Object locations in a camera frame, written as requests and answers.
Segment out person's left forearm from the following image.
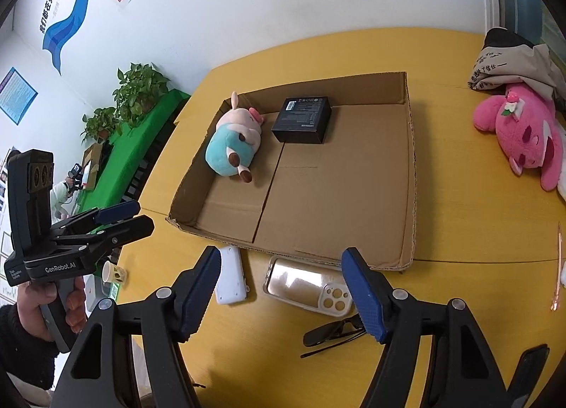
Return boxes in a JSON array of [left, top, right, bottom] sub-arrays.
[[0, 304, 58, 391]]

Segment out beige printed cloth bag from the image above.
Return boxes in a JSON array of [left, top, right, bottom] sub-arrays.
[[468, 28, 566, 112]]

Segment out black sunglasses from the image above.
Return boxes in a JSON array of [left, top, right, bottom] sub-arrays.
[[301, 314, 368, 359]]

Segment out green covered table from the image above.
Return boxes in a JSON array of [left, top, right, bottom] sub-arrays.
[[75, 88, 191, 218]]

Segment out small green potted plant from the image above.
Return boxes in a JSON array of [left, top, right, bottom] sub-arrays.
[[81, 107, 122, 143]]

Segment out wooden desktop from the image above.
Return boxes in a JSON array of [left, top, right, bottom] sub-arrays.
[[84, 30, 566, 408]]

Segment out blue wave wall decal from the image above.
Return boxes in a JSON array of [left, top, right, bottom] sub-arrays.
[[37, 0, 116, 75]]

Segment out white power bank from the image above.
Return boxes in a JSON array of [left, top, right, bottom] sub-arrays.
[[215, 245, 252, 305]]

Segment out pink pen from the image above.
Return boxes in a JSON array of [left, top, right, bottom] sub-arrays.
[[550, 222, 566, 311]]

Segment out blue wall poster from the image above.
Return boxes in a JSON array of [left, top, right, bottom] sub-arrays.
[[0, 67, 38, 126]]

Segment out dark chair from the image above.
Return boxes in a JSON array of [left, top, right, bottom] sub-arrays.
[[126, 120, 178, 204]]

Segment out black product box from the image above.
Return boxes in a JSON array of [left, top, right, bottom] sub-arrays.
[[271, 97, 333, 144]]

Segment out person's left hand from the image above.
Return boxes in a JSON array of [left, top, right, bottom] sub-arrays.
[[17, 277, 87, 340]]

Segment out cardboard box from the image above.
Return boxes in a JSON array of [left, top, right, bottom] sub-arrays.
[[166, 72, 418, 271]]

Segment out blue and pink plush pig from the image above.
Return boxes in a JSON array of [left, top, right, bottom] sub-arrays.
[[204, 91, 265, 183]]

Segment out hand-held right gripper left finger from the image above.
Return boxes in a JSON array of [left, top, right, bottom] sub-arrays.
[[52, 246, 222, 408]]

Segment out paper cup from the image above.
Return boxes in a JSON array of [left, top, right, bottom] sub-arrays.
[[102, 261, 128, 285]]

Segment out clear phone case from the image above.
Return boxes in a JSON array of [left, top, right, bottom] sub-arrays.
[[264, 255, 356, 316]]

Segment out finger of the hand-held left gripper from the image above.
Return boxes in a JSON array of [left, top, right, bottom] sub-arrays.
[[51, 201, 141, 236], [55, 214, 155, 258]]

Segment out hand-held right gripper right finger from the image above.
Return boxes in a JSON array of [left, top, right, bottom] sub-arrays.
[[340, 247, 507, 408]]

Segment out brown framed board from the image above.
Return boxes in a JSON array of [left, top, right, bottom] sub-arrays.
[[82, 143, 104, 190]]

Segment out large green potted plant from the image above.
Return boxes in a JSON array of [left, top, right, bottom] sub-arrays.
[[112, 62, 171, 128]]

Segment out pink plush toy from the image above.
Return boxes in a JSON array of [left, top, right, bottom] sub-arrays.
[[472, 83, 566, 192]]

